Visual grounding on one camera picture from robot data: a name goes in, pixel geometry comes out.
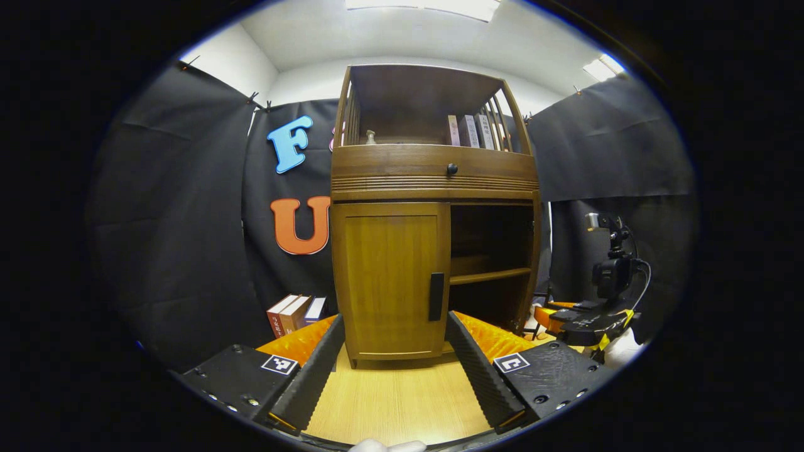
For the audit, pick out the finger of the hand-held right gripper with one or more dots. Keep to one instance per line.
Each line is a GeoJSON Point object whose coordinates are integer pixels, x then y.
{"type": "Point", "coordinates": [546, 319]}

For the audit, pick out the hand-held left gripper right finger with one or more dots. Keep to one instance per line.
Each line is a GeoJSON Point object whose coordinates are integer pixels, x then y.
{"type": "Point", "coordinates": [480, 376]}

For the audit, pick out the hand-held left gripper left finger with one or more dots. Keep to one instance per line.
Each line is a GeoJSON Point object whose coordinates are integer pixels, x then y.
{"type": "Point", "coordinates": [314, 383]}

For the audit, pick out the wooden shoe cabinet door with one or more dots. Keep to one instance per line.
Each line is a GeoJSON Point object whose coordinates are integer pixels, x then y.
{"type": "Point", "coordinates": [389, 276]}

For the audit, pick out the wooden double-door shoe cabinet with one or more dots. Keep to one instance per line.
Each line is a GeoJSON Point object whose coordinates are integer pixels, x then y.
{"type": "Point", "coordinates": [427, 88]}

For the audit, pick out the wooden cabinet shelf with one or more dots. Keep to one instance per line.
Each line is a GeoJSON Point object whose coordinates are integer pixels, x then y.
{"type": "Point", "coordinates": [490, 275]}

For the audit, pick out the wooden cabinet drawer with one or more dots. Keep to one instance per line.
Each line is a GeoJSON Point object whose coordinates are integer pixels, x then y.
{"type": "Point", "coordinates": [389, 169]}

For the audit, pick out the brown book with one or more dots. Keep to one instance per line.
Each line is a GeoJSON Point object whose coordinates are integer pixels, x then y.
{"type": "Point", "coordinates": [290, 320]}

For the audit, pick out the blue book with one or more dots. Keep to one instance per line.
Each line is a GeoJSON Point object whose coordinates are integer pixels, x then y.
{"type": "Point", "coordinates": [314, 309]}

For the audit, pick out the red book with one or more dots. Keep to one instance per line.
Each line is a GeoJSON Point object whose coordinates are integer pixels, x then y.
{"type": "Point", "coordinates": [274, 320]}

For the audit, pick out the white book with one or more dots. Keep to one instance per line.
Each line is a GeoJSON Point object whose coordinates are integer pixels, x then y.
{"type": "Point", "coordinates": [485, 132]}
{"type": "Point", "coordinates": [470, 132]}

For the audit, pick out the ceiling light panel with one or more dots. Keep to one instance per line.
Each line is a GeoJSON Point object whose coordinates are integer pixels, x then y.
{"type": "Point", "coordinates": [603, 68]}

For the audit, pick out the black backdrop cloth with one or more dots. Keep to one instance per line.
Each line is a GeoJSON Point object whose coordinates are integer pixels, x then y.
{"type": "Point", "coordinates": [176, 220]}

